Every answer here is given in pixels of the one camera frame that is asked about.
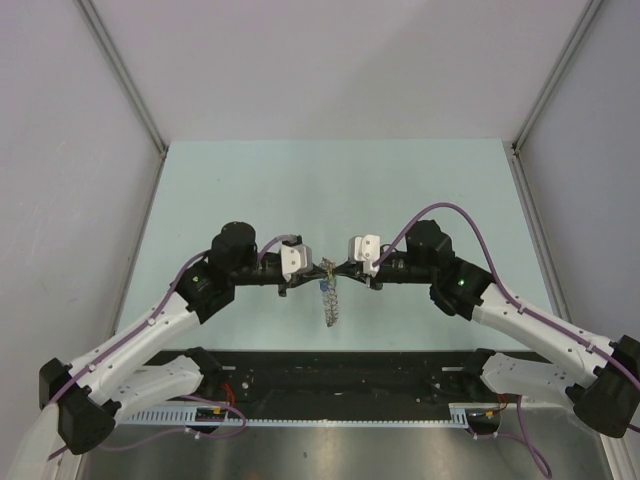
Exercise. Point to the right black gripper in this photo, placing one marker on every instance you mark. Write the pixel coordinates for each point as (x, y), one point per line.
(353, 270)

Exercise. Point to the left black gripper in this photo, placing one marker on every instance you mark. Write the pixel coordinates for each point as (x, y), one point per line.
(296, 280)

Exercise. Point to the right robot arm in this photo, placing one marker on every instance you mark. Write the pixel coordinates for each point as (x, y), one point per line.
(591, 375)

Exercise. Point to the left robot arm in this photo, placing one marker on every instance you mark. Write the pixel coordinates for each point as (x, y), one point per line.
(84, 389)

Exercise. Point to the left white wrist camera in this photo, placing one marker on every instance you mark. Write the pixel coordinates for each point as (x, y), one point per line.
(295, 256)

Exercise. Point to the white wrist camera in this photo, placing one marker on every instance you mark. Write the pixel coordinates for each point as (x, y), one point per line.
(365, 251)
(295, 256)

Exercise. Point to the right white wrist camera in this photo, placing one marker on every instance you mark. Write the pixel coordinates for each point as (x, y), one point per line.
(365, 251)

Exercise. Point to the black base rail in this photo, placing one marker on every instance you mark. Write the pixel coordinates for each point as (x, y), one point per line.
(345, 386)

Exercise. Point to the white cable duct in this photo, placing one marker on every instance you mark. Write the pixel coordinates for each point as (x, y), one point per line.
(197, 415)

